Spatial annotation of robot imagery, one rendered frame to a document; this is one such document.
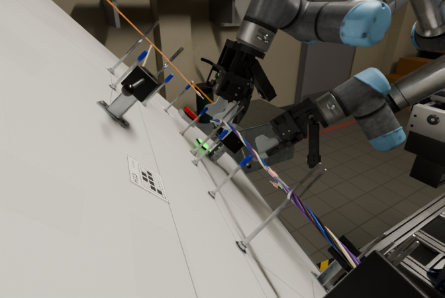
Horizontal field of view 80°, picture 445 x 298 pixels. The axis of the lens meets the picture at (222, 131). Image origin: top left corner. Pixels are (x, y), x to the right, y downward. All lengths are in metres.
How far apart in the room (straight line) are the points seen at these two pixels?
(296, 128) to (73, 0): 2.25
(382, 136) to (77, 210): 0.64
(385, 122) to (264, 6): 0.37
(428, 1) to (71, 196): 1.03
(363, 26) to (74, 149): 0.47
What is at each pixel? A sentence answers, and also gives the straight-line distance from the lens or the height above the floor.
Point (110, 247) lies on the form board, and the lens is 0.18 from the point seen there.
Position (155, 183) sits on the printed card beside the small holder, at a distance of 0.29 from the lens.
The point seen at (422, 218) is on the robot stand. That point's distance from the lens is 2.12.
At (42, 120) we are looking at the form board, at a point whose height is 1.34.
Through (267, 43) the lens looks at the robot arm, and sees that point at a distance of 0.58.
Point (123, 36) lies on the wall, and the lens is 2.69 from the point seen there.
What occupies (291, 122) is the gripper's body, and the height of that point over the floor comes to 1.16.
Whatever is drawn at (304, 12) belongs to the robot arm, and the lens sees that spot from 0.62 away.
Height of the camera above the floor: 1.42
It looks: 25 degrees down
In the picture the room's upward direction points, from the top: straight up
